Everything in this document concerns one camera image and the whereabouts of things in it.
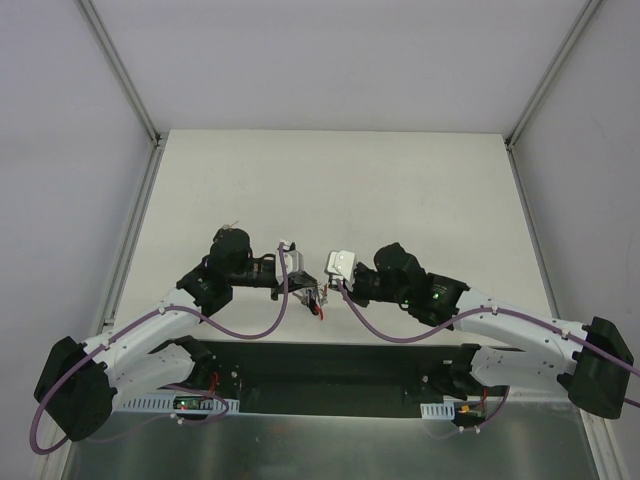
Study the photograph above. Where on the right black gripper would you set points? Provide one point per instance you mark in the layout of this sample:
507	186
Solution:
357	279

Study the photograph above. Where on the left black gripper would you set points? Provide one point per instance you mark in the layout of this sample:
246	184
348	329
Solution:
293	280

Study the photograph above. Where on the key organiser with red handle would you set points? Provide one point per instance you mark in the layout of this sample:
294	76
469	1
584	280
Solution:
314	299

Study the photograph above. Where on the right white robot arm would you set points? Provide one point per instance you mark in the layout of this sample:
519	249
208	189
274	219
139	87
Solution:
590	364

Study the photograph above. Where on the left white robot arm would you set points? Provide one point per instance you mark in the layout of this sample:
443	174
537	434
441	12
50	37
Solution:
83	382

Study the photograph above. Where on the key with black head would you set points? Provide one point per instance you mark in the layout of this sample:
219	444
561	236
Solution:
229	225

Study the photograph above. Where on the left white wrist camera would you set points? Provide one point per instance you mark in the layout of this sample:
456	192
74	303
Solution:
289	262

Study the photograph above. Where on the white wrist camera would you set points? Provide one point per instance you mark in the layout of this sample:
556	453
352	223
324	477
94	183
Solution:
340	267
289	262

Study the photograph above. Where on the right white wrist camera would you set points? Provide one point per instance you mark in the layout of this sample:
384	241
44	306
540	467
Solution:
340	267

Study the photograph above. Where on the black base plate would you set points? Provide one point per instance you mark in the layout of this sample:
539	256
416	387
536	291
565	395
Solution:
341	380

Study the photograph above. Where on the right white cable duct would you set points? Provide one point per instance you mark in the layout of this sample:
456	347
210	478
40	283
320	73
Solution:
438	411

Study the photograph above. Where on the white cable duct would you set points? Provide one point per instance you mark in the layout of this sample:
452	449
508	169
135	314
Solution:
438	411
171	403

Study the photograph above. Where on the left white cable duct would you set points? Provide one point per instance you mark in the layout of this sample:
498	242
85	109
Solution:
171	403

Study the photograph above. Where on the left aluminium frame post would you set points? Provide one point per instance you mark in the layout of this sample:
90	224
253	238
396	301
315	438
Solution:
107	46

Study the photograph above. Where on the aluminium frame post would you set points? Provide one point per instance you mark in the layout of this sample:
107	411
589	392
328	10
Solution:
576	33
107	46

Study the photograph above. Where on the right aluminium frame post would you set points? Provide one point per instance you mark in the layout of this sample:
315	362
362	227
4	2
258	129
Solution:
576	33

